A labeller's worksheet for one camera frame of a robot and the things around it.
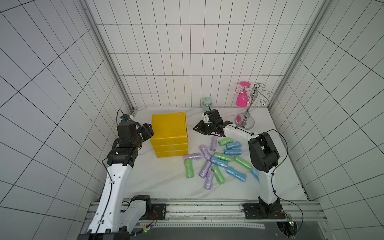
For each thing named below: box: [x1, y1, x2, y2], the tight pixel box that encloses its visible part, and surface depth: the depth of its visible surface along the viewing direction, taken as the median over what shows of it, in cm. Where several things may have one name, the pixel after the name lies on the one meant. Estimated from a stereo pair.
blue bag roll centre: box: [210, 156, 229, 169], surface depth 89 cm
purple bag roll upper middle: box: [199, 145, 212, 161], surface depth 94 cm
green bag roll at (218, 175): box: [211, 165, 226, 185], surface depth 85 cm
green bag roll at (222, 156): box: [214, 152, 232, 162], surface depth 92 cm
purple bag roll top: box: [210, 136, 218, 152], surface depth 99 cm
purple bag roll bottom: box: [205, 170, 215, 190], surface depth 83 cm
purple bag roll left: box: [183, 153, 201, 161], surface depth 92 cm
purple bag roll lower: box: [198, 159, 212, 179], surface depth 87 cm
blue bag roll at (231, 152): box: [224, 149, 242, 156], surface depth 94 cm
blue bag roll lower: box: [226, 166, 247, 182], surface depth 86 cm
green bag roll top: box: [218, 137, 234, 146], surface depth 98 cm
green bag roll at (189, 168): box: [184, 158, 194, 179], surface depth 89 cm
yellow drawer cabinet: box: [150, 112, 189, 158], surface depth 82 cm
